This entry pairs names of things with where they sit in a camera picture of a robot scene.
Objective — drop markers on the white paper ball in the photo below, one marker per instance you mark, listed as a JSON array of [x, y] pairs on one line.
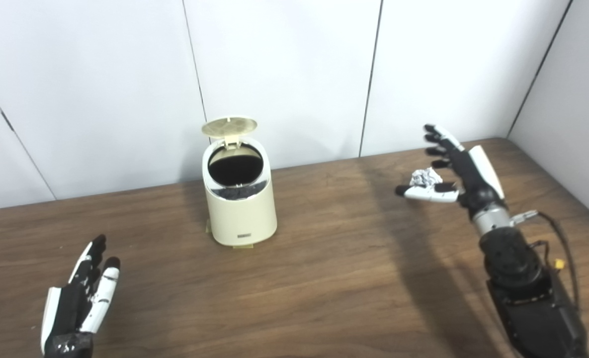
[[423, 177]]

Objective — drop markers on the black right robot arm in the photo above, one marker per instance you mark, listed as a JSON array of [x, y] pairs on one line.
[[513, 258]]

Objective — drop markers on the cream-colored cylindrical bin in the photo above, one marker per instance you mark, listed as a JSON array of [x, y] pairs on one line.
[[242, 216]]

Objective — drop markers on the cream round bin lid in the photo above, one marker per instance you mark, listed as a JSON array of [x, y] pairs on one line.
[[229, 126]]

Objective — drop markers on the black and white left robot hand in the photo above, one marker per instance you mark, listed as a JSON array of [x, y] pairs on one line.
[[70, 306]]

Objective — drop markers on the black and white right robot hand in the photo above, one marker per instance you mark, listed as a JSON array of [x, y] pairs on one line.
[[473, 174]]

